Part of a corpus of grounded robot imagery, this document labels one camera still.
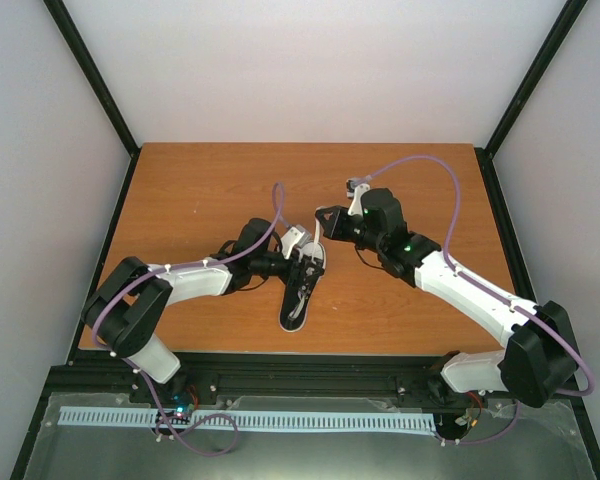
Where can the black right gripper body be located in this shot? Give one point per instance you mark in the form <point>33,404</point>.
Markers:
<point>351,234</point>

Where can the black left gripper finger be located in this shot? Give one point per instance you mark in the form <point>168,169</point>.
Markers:
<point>308,280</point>
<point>313,256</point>

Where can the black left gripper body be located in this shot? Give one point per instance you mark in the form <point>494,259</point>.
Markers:
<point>289,277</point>

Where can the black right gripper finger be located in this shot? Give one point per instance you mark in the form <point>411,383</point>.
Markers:
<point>328,211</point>
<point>328,224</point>

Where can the black white canvas sneaker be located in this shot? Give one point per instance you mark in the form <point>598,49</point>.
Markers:
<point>286,307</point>

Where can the white shoelace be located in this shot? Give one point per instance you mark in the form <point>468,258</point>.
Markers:
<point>300,303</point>

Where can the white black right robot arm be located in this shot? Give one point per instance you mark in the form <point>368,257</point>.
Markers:
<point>534,361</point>

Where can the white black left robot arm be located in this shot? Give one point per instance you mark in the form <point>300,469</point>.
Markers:
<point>125,310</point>

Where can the circuit board with green led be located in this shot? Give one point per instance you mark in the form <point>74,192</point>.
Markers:
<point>182,407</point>

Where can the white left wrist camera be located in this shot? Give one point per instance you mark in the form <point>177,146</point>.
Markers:
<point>295,237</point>

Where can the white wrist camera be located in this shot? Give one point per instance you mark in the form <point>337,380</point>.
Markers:
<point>356,187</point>
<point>295,237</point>

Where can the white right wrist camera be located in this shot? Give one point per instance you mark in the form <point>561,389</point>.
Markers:
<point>356,187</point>

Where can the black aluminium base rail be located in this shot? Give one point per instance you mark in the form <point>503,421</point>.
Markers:
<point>206,379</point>

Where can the light blue slotted cable duct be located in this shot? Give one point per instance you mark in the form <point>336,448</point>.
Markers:
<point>253,421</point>

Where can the black right frame post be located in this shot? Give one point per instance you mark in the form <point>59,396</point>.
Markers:
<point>550,46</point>

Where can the black frame post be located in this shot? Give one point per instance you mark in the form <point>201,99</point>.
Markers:
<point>66,26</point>
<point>550,46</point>

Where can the black left frame post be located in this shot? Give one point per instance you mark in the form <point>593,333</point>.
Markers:
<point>66,26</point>

